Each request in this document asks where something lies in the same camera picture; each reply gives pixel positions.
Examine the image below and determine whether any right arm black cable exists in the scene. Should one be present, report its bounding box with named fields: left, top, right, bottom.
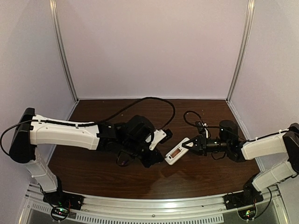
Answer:
left=183, top=111, right=290, bottom=142

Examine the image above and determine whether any aluminium corner post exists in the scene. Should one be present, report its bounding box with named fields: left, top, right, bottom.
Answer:
left=49, top=0, right=79, bottom=103
left=226, top=0, right=255, bottom=103

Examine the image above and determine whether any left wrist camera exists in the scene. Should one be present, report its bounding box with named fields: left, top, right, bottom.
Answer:
left=145, top=129, right=173, bottom=151

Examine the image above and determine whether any right aluminium corner post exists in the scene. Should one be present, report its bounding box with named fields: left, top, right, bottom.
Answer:
left=226, top=0, right=255, bottom=103

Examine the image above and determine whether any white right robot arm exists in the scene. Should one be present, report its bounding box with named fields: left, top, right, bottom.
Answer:
left=182, top=120, right=299, bottom=192

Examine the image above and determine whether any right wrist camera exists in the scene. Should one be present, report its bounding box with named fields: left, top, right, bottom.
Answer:
left=195, top=121, right=211, bottom=139

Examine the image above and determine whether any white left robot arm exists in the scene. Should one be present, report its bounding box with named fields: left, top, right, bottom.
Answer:
left=8, top=108, right=166, bottom=193

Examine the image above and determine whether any left aluminium corner post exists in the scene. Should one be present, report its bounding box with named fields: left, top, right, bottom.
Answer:
left=49, top=0, right=79, bottom=103

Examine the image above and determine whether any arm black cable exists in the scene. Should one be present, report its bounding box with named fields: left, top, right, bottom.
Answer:
left=0, top=97, right=176, bottom=157
left=183, top=111, right=290, bottom=142

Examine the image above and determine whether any white remote control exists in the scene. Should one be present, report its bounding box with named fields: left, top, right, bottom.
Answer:
left=164, top=140, right=189, bottom=165

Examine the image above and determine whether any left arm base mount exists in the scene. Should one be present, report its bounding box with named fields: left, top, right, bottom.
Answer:
left=43, top=191, right=84, bottom=223

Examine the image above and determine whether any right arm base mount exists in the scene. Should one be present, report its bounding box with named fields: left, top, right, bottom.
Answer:
left=222, top=176, right=263, bottom=221

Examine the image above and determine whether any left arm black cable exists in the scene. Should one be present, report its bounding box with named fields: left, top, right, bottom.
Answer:
left=0, top=97, right=176, bottom=157

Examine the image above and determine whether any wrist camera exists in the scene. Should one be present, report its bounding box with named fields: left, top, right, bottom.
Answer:
left=195, top=121, right=211, bottom=139
left=145, top=129, right=173, bottom=151

